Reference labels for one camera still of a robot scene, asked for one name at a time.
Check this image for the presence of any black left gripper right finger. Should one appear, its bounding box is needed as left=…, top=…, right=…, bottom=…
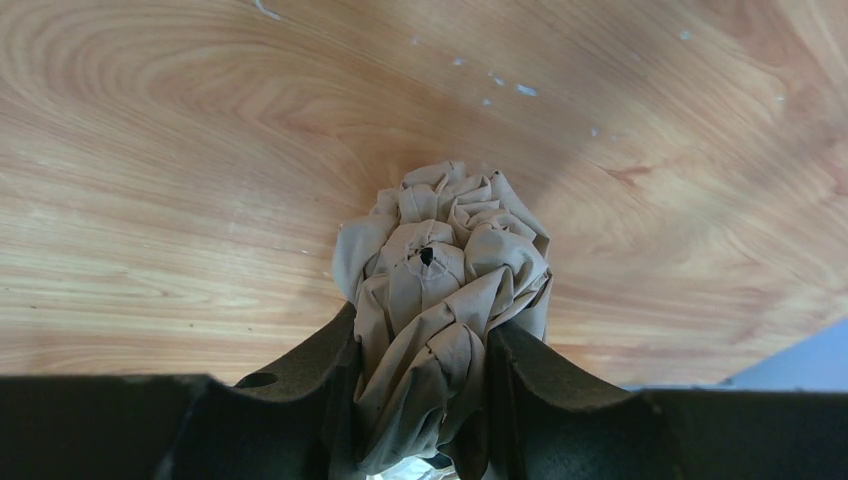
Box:
left=486, top=323, right=682, bottom=479

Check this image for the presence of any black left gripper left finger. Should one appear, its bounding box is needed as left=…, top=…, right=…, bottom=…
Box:
left=155, top=303, right=360, bottom=479

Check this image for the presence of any beige umbrella with black shaft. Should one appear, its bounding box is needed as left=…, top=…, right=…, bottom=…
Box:
left=332, top=162, right=553, bottom=479

